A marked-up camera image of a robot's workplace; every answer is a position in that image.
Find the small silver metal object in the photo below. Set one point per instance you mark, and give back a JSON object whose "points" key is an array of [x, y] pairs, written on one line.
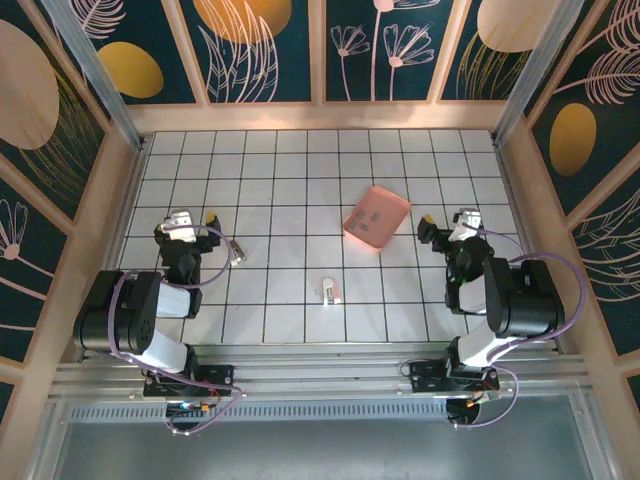
{"points": [[238, 253]]}

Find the pink plastic tray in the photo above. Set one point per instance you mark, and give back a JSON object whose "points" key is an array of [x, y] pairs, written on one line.
{"points": [[380, 205]]}

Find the small white pink tube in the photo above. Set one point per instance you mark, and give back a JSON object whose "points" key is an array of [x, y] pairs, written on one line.
{"points": [[329, 292]]}

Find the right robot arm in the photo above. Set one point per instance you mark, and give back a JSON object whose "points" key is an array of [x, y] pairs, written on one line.
{"points": [[525, 305]]}

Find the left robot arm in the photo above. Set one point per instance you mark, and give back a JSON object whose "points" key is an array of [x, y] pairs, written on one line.
{"points": [[125, 310]]}

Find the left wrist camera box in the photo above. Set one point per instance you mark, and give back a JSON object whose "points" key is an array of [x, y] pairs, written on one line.
{"points": [[181, 222]]}

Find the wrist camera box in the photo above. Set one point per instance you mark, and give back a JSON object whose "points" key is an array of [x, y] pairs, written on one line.
{"points": [[470, 219], [181, 222]]}

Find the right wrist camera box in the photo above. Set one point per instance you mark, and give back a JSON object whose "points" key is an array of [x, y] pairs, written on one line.
{"points": [[470, 219]]}

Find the aluminium table edge rail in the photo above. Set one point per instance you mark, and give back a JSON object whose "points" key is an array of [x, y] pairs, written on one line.
{"points": [[515, 200], [131, 197]]}

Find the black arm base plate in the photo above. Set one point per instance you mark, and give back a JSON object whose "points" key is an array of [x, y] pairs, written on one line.
{"points": [[220, 377], [425, 375]]}

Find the aluminium mounting rail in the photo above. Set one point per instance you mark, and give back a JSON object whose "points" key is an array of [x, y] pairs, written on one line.
{"points": [[320, 370]]}

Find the aluminium frame post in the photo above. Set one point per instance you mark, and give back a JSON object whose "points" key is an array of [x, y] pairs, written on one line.
{"points": [[100, 85], [535, 65]]}

